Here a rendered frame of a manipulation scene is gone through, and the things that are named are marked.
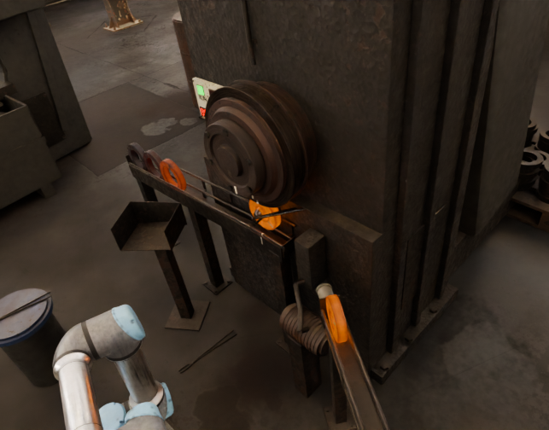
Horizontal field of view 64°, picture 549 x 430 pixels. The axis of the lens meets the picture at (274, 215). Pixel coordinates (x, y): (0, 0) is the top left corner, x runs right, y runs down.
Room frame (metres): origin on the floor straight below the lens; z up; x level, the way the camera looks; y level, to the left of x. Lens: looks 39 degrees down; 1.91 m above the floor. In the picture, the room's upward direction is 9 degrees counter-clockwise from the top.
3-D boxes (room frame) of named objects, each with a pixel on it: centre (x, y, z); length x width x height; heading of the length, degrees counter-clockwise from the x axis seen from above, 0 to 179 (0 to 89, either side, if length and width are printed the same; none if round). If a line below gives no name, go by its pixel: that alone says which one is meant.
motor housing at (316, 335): (1.06, -0.07, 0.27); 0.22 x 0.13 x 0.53; 39
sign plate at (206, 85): (1.73, 0.17, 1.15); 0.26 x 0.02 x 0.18; 39
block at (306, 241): (1.23, -0.12, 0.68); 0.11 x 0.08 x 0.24; 129
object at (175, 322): (1.63, 0.58, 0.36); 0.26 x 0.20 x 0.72; 74
